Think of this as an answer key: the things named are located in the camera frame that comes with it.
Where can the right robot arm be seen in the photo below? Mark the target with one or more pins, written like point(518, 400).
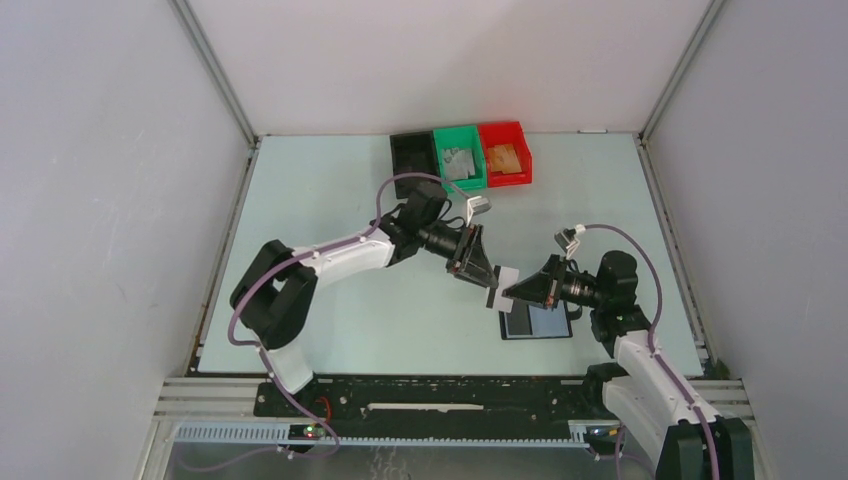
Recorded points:
point(684, 436)

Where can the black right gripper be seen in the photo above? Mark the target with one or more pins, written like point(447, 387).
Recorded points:
point(542, 286)

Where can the red storage bin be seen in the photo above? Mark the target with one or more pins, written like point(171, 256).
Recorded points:
point(501, 133)

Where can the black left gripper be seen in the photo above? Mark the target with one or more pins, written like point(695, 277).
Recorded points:
point(468, 260)

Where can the silver credit card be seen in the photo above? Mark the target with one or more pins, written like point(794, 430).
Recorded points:
point(496, 300)

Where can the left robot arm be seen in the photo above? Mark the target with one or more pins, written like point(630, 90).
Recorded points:
point(274, 296)

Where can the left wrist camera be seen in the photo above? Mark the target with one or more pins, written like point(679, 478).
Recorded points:
point(475, 206)

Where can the orange cards in red bin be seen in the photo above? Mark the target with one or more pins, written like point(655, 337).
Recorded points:
point(504, 159)

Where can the green storage bin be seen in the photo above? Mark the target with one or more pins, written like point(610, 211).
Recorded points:
point(463, 137)

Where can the black leather card holder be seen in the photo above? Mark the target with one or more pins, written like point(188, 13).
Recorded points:
point(526, 322)

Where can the black storage bin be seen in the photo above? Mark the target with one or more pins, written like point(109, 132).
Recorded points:
point(410, 141)

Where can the aluminium frame rail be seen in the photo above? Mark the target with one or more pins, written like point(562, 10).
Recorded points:
point(226, 405)

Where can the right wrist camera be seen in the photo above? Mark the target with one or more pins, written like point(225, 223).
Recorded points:
point(568, 239)

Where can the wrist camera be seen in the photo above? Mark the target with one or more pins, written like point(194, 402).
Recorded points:
point(568, 239)
point(475, 206)

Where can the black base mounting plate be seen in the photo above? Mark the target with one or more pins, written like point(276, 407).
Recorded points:
point(490, 408)

